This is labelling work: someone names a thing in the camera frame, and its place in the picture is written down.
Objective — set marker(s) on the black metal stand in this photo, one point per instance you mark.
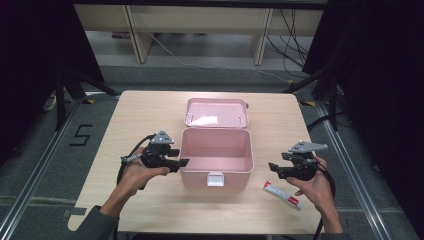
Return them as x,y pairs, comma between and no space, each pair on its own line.
333,100
60,100

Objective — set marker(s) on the pink storage box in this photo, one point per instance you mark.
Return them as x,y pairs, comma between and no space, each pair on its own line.
216,150

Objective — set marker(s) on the red and white toothpaste tube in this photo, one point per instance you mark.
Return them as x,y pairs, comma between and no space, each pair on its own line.
283,196

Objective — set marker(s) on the person's right hand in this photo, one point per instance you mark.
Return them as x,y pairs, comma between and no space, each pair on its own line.
316,190

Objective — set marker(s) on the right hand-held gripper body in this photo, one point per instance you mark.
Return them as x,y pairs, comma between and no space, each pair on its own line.
306,146

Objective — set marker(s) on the dark curtain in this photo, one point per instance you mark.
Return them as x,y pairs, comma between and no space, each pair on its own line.
383,83
33,66

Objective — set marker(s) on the yellow and black tape piece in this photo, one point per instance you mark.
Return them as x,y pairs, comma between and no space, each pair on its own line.
89,101
308,103

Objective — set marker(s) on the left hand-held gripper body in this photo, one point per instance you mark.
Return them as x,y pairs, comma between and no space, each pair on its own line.
160,138

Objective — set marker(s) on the beige wooden desk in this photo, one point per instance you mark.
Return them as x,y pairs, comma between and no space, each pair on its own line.
200,18

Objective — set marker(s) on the person's left hand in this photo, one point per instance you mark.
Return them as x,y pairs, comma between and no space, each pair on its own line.
136,175

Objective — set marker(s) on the metal floor rail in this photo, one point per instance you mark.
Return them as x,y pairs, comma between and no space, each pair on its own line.
350,173
36,173

